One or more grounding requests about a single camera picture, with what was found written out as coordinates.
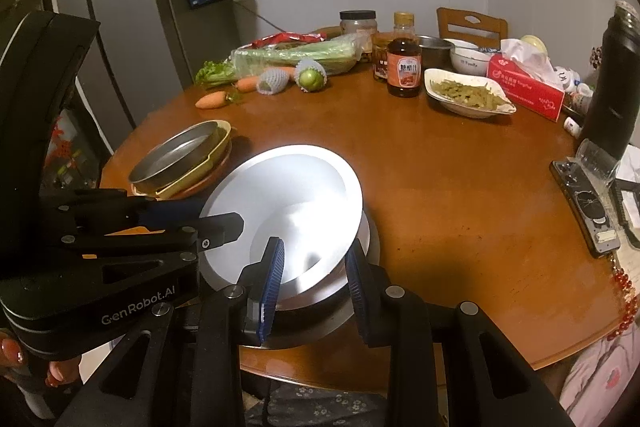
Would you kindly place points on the pale yellow round object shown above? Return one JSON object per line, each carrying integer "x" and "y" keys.
{"x": 534, "y": 43}

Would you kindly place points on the white paper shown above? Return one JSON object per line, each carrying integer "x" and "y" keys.
{"x": 629, "y": 172}

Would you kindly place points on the crumpled white tissue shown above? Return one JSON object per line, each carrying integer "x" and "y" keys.
{"x": 520, "y": 52}

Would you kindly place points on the fruit in white foam net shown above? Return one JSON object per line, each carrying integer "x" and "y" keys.
{"x": 272, "y": 82}

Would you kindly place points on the white ceramic bowl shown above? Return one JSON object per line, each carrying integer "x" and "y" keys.
{"x": 462, "y": 43}

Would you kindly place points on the brown sauce bottle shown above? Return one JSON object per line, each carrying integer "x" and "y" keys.
{"x": 404, "y": 72}

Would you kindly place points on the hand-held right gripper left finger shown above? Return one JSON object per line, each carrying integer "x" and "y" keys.
{"x": 272, "y": 287}

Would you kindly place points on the yellow shell-shaped plate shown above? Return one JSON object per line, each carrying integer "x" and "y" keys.
{"x": 190, "y": 179}

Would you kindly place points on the white dish of pickled greens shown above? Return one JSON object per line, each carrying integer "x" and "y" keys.
{"x": 470, "y": 94}

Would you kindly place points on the curved wooden chair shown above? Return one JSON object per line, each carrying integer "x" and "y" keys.
{"x": 325, "y": 29}

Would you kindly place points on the glass door cabinet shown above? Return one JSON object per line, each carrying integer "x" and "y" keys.
{"x": 70, "y": 147}

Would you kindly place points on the glass jar red label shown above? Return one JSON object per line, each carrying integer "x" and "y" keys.
{"x": 380, "y": 62}

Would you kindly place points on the steel bowl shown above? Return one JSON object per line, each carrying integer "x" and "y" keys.
{"x": 310, "y": 329}

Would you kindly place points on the clear glass cup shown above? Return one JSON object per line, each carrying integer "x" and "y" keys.
{"x": 597, "y": 162}

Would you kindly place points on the white bowl blue print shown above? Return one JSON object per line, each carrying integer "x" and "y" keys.
{"x": 470, "y": 63}

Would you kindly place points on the green fruit in foam net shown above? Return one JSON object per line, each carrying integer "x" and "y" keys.
{"x": 310, "y": 78}

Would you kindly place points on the red tissue box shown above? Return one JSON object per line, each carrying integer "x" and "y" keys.
{"x": 525, "y": 92}

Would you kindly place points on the red snack packet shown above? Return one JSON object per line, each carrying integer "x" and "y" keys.
{"x": 285, "y": 39}

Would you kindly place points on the bagged celery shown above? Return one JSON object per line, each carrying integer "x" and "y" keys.
{"x": 300, "y": 54}

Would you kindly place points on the small white bottle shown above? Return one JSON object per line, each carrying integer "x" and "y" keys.
{"x": 573, "y": 127}

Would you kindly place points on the cracked black phone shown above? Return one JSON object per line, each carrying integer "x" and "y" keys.
{"x": 585, "y": 207}

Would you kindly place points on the pink garment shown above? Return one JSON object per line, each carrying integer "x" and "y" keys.
{"x": 605, "y": 372}

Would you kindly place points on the plastic jar black lid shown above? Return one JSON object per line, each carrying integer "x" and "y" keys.
{"x": 357, "y": 24}

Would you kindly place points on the white pill bottle blue print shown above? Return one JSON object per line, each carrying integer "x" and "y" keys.
{"x": 565, "y": 78}

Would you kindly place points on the person's left hand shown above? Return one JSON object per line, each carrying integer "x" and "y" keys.
{"x": 62, "y": 372}

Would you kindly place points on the dark floral cloth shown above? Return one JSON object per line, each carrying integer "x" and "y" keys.
{"x": 325, "y": 407}

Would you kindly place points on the grey refrigerator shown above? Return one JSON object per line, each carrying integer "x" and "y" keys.
{"x": 125, "y": 32}

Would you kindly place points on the shallow steel plate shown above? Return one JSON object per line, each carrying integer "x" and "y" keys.
{"x": 170, "y": 157}

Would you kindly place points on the black thermos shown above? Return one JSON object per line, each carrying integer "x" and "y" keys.
{"x": 615, "y": 97}

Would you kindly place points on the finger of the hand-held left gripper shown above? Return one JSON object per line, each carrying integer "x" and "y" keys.
{"x": 225, "y": 227}
{"x": 175, "y": 209}

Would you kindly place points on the steel pot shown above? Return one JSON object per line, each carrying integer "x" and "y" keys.
{"x": 435, "y": 52}

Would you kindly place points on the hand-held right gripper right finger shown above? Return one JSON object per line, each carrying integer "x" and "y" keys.
{"x": 357, "y": 292}

